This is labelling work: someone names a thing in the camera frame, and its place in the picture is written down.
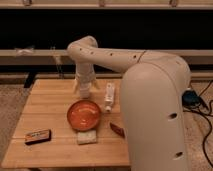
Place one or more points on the wooden table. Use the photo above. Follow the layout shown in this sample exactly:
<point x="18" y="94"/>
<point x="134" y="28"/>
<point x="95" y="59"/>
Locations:
<point x="46" y="108"/>

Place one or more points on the pale green sponge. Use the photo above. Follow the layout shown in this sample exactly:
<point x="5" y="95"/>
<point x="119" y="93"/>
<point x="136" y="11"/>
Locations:
<point x="87" y="137"/>

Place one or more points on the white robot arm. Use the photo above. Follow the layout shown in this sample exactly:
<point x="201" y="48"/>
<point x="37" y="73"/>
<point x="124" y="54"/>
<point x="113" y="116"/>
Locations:
<point x="151" y="92"/>

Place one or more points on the white tube bottle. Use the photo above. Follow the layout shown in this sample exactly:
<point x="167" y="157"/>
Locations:
<point x="109" y="96"/>

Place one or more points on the dark red small object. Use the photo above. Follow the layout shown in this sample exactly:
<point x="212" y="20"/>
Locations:
<point x="117" y="130"/>

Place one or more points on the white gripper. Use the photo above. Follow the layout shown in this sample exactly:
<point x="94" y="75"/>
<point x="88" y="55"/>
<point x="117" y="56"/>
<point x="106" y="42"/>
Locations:
<point x="84" y="74"/>

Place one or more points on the blue device on floor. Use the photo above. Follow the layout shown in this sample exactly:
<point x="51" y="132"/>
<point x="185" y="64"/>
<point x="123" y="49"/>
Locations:
<point x="190" y="98"/>

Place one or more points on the orange ceramic bowl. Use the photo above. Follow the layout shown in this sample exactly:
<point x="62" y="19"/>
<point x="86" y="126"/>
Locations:
<point x="84" y="115"/>

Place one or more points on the crumpled plastic on ledge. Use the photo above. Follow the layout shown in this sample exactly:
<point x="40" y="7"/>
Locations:
<point x="24" y="51"/>

